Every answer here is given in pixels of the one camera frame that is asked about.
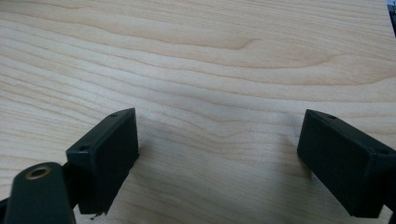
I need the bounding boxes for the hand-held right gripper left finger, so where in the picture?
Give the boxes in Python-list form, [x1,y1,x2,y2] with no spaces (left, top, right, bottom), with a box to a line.
[64,107,140,217]

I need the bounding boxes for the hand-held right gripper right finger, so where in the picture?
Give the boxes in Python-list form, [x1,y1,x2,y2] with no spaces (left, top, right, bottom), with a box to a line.
[296,108,396,218]

